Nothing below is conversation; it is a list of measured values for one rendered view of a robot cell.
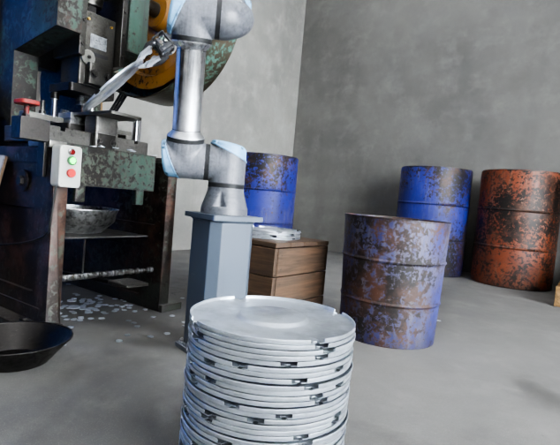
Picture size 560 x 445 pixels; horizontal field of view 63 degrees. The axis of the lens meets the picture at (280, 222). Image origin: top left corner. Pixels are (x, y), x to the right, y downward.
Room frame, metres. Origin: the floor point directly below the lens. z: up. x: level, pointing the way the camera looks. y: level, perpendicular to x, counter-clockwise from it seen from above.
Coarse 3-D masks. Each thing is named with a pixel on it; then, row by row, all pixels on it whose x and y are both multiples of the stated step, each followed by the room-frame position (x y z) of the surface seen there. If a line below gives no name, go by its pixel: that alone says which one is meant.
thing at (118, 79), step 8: (120, 72) 1.59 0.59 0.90; (128, 72) 1.70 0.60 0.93; (112, 80) 1.58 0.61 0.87; (120, 80) 1.76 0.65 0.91; (104, 88) 1.60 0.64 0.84; (112, 88) 1.77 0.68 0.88; (96, 96) 1.62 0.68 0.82; (104, 96) 1.76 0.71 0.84; (88, 104) 1.64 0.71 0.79; (96, 104) 1.78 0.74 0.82
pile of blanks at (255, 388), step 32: (192, 352) 0.73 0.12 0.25; (224, 352) 0.67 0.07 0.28; (256, 352) 0.66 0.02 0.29; (288, 352) 0.66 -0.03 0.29; (320, 352) 0.67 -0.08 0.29; (352, 352) 0.77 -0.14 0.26; (192, 384) 0.73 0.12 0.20; (224, 384) 0.67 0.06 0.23; (256, 384) 0.67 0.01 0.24; (288, 384) 0.68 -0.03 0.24; (320, 384) 0.68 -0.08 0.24; (192, 416) 0.73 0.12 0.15; (224, 416) 0.67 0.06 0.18; (256, 416) 0.66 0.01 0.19; (288, 416) 0.67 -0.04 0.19; (320, 416) 0.68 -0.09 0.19
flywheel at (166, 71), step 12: (156, 0) 2.15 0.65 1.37; (168, 0) 2.12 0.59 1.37; (168, 12) 2.12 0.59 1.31; (156, 24) 2.14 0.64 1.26; (144, 60) 2.24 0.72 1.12; (168, 60) 2.14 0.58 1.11; (144, 72) 2.23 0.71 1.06; (156, 72) 2.18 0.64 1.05; (168, 72) 2.09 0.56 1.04; (132, 84) 2.22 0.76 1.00; (144, 84) 2.18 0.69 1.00; (156, 84) 2.13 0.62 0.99; (168, 84) 2.10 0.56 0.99
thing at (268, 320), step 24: (192, 312) 0.79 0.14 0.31; (216, 312) 0.80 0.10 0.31; (240, 312) 0.79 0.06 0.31; (264, 312) 0.81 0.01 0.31; (288, 312) 0.82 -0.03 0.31; (312, 312) 0.86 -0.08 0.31; (240, 336) 0.66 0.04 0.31; (264, 336) 0.68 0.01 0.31; (288, 336) 0.69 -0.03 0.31; (312, 336) 0.70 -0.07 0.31; (336, 336) 0.70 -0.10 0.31
